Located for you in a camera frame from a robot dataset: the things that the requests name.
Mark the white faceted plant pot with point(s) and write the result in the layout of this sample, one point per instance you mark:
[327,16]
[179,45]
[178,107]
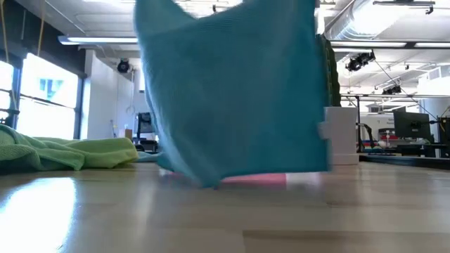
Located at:
[342,133]

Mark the black aluminium table frame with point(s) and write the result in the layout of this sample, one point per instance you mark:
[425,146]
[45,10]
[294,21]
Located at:
[404,161]

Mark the green cactus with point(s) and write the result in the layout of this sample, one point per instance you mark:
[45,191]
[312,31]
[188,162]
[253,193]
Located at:
[334,77]

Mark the brown cardboard box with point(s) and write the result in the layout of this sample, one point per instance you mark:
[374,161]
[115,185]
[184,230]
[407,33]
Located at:
[128,134]

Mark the green microfiber towel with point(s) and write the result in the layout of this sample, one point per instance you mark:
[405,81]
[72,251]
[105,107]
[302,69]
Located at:
[21,151]

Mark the black computer monitor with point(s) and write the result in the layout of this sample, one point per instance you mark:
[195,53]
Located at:
[145,123]
[411,124]

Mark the pink plastic bin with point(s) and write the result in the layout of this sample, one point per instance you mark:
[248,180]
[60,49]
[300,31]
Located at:
[256,178]

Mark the long ceiling light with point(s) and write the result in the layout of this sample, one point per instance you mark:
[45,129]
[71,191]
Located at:
[98,40]
[369,44]

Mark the silver ventilation duct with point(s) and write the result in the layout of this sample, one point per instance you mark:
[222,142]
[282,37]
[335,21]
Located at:
[351,24]

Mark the black ceiling spotlight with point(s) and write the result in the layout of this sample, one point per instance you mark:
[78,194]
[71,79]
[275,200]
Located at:
[392,90]
[358,62]
[123,66]

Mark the lime microfiber towel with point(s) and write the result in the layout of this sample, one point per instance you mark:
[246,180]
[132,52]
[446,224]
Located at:
[105,151]

